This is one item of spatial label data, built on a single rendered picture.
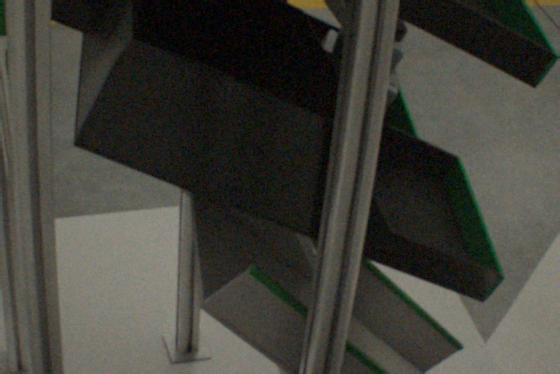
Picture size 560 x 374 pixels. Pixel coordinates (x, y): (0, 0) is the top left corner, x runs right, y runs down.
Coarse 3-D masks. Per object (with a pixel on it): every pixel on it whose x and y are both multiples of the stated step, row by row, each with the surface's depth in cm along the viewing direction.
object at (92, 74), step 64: (128, 0) 64; (192, 0) 72; (256, 0) 73; (128, 64) 60; (192, 64) 60; (256, 64) 76; (320, 64) 76; (128, 128) 62; (192, 128) 63; (256, 128) 63; (320, 128) 64; (384, 128) 80; (192, 192) 65; (256, 192) 66; (320, 192) 66; (384, 192) 76; (448, 192) 81; (384, 256) 69; (448, 256) 70
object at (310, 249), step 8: (328, 0) 62; (336, 0) 60; (344, 0) 60; (328, 8) 62; (336, 8) 61; (344, 8) 59; (336, 16) 61; (344, 16) 60; (344, 24) 60; (0, 40) 70; (0, 48) 69; (0, 56) 70; (0, 64) 70; (8, 80) 66; (8, 96) 65; (8, 104) 65; (8, 112) 65; (304, 240) 70; (312, 240) 69; (304, 248) 71; (312, 248) 69; (312, 256) 69; (312, 264) 69
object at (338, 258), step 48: (48, 0) 51; (384, 0) 56; (48, 48) 52; (384, 48) 58; (48, 96) 54; (384, 96) 59; (0, 144) 94; (48, 144) 56; (336, 144) 62; (0, 192) 96; (48, 192) 57; (336, 192) 63; (0, 240) 99; (48, 240) 59; (192, 240) 105; (336, 240) 64; (48, 288) 61; (192, 288) 109; (336, 288) 67; (48, 336) 64; (192, 336) 112; (336, 336) 69
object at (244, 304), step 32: (192, 224) 77; (224, 224) 81; (256, 224) 84; (224, 256) 78; (256, 256) 82; (288, 256) 86; (224, 288) 70; (256, 288) 70; (288, 288) 83; (384, 288) 89; (224, 320) 72; (256, 320) 72; (288, 320) 72; (352, 320) 89; (384, 320) 91; (416, 320) 91; (288, 352) 74; (352, 352) 75; (384, 352) 91; (416, 352) 93; (448, 352) 94
